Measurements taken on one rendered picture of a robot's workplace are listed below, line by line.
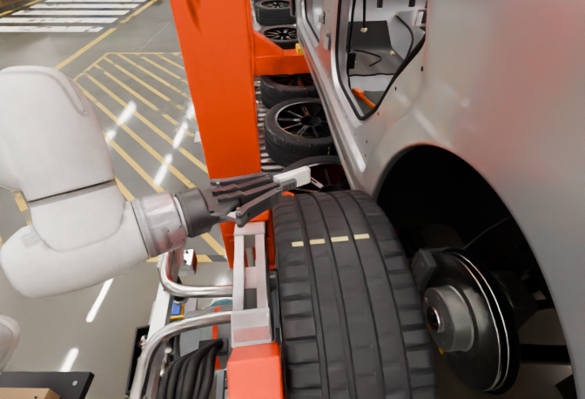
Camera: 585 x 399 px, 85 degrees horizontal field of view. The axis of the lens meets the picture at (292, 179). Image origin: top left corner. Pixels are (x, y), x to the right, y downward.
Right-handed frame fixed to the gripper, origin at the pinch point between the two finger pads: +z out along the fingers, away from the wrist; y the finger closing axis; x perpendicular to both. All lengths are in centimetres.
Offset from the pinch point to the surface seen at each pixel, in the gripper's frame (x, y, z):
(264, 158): -77, -148, 64
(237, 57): 15.9, -32.1, 4.6
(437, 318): -40, 18, 30
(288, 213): -10.0, -2.9, 0.6
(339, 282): -12.5, 15.1, -0.2
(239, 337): -19.0, 11.0, -17.2
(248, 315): -17.4, 9.2, -14.7
